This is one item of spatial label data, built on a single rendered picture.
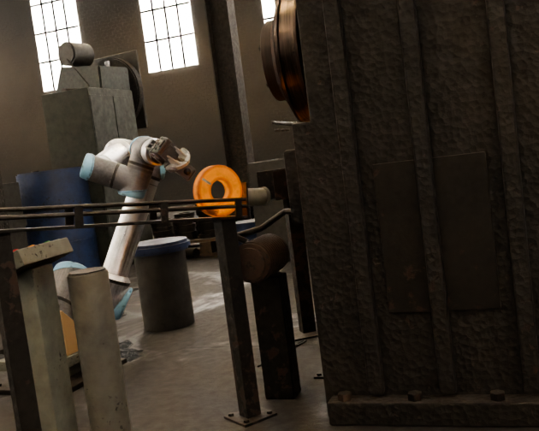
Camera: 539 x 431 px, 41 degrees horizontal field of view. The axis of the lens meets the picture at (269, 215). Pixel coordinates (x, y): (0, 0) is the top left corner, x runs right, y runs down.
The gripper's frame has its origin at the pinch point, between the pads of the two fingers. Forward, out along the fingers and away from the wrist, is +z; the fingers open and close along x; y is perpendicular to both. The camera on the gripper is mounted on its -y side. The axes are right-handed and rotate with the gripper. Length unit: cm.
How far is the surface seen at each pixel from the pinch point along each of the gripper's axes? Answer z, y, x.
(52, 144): -393, -62, 14
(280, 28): 2, 5, 52
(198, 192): 16.2, -1.4, -7.7
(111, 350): 8, -14, -59
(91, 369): 7, -13, -67
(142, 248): -115, -57, -23
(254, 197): 16.2, -17.4, 2.8
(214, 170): 14.9, -1.8, 0.8
